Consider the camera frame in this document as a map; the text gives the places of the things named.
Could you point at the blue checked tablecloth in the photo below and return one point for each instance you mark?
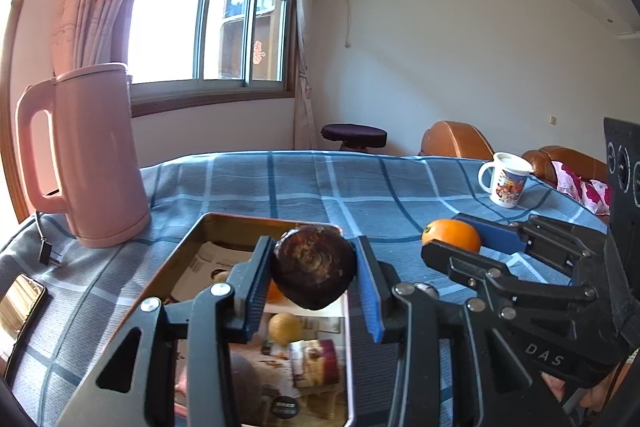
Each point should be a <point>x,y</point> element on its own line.
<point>310,187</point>

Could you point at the small yellow round fruit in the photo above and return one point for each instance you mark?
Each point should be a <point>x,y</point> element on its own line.
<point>285,328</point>

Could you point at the pink floral cloth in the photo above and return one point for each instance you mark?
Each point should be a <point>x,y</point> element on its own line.
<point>580,187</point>

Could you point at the dark brown round fruit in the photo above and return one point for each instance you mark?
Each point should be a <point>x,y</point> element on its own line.
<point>312,267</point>

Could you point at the orange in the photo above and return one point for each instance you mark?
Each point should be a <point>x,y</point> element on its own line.
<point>274,296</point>
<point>450,234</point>

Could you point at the black kettle power plug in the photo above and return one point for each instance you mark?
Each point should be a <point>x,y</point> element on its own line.
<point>47,252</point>

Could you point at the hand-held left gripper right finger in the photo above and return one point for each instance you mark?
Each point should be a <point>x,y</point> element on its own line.
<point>372,302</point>

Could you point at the brown leather sofa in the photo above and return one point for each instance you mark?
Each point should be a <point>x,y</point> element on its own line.
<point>450,139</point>

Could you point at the sliding window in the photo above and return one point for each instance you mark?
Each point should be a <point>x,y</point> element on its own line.
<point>200,17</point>

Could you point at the white printed mug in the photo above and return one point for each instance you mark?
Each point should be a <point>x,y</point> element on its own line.
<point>507,187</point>

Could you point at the black labelled packet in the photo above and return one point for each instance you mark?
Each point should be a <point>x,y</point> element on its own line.
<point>282,407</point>

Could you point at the pink electric kettle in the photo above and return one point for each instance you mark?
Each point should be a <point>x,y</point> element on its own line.
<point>95,157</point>

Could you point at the pale narrow curtain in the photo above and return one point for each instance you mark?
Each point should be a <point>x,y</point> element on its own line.
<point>305,57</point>

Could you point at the printed paper leaflet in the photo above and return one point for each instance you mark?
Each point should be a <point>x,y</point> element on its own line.
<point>210,267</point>

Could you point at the dark round stool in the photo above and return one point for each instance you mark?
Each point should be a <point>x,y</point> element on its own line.
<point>352,134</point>

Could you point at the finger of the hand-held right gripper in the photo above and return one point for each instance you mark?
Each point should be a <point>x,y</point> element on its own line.
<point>460,262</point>
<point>495,236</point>

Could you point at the person's right hand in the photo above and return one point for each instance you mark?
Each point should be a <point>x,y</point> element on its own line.
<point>597,399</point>

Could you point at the red window sticker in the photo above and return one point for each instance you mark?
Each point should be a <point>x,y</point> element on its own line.
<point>258,52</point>

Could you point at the smartphone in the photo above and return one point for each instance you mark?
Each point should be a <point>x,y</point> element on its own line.
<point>20,307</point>

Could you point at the pink tin box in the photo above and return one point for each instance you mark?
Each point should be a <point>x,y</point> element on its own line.
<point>235,227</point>

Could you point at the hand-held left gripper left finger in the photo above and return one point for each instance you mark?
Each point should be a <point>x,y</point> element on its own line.
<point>255,287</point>

